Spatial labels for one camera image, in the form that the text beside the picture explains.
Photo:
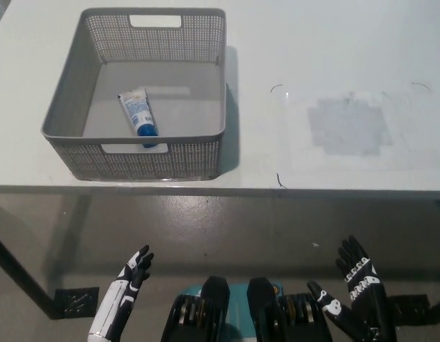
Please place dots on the grey perforated plastic basket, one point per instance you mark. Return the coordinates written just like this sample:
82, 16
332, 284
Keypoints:
191, 107

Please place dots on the white shampoo tube blue cap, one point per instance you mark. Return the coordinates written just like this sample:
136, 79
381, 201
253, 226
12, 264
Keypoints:
137, 110

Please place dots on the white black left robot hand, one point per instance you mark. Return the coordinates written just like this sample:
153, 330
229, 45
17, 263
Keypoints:
116, 303

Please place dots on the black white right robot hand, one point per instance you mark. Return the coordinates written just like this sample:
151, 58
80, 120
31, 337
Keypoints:
366, 295

